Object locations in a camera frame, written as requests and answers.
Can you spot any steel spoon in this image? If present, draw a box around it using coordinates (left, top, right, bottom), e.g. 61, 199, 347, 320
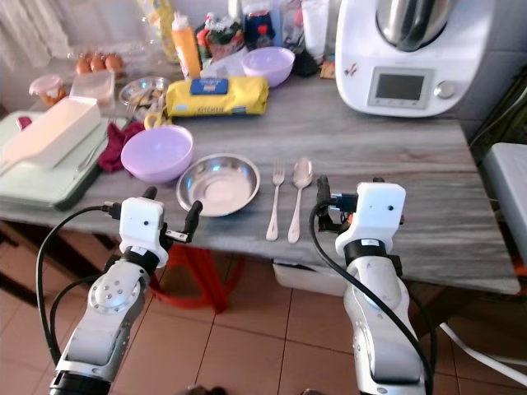
287, 156, 315, 245

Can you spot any shallow steel plate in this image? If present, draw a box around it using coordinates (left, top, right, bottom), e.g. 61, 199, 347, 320
177, 154, 262, 218

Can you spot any large purple plastic bowl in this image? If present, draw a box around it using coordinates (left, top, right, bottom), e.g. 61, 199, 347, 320
120, 125, 195, 184

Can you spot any steel fork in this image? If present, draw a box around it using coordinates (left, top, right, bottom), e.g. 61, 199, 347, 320
265, 160, 287, 243

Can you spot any red plastic stool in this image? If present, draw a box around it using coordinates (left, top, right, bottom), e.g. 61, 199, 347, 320
171, 244, 236, 314

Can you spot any dark red cloth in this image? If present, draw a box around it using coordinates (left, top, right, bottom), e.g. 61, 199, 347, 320
96, 121, 142, 174

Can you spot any white plastic box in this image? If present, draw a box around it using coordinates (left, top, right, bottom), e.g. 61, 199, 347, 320
271, 261, 352, 298

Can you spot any small steel bowl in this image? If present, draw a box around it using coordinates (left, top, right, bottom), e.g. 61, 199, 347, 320
119, 77, 173, 113

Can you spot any pale green tray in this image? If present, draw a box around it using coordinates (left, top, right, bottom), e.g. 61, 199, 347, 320
0, 111, 125, 211

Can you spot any yellow food package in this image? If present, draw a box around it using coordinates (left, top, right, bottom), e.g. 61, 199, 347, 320
165, 77, 270, 119

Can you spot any clear plastic container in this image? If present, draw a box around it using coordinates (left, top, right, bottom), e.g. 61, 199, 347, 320
70, 70, 117, 105

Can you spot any white kitchen cooking machine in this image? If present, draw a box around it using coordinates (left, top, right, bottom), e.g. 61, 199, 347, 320
334, 0, 483, 119

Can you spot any white side furniture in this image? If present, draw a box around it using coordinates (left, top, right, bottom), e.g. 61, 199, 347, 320
481, 142, 527, 244

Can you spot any small purple plastic bowl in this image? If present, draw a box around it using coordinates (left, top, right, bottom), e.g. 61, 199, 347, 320
242, 47, 296, 89

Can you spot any small jar pink lid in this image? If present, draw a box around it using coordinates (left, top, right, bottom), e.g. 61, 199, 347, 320
29, 75, 66, 107

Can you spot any orange sauce bottle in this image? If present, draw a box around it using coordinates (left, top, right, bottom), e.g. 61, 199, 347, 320
171, 12, 203, 80

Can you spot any white plastic bag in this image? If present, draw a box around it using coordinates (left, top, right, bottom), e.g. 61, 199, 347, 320
300, 0, 333, 61

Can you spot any green food packet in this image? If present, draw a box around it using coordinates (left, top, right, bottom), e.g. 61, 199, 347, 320
201, 15, 246, 63

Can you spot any dark blue jar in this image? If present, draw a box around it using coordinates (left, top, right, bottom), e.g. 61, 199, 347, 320
245, 10, 276, 49

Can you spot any white pipe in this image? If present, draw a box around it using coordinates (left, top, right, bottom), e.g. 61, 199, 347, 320
437, 320, 527, 388

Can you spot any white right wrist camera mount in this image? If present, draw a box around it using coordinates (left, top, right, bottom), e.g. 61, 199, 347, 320
346, 182, 408, 244

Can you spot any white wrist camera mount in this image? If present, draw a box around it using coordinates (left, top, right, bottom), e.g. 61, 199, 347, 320
119, 197, 168, 258
346, 182, 408, 244

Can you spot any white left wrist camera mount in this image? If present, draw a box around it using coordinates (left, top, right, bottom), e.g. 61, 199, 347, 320
119, 197, 168, 258

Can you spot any yellow ring handle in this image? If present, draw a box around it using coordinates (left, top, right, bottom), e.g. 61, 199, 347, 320
143, 112, 168, 131

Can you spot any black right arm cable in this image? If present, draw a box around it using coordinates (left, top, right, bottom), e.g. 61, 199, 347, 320
308, 196, 439, 395

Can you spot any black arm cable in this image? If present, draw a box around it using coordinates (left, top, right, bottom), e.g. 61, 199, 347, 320
308, 196, 439, 395
35, 203, 133, 369

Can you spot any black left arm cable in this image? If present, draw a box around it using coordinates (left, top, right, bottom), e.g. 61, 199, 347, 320
35, 203, 133, 369

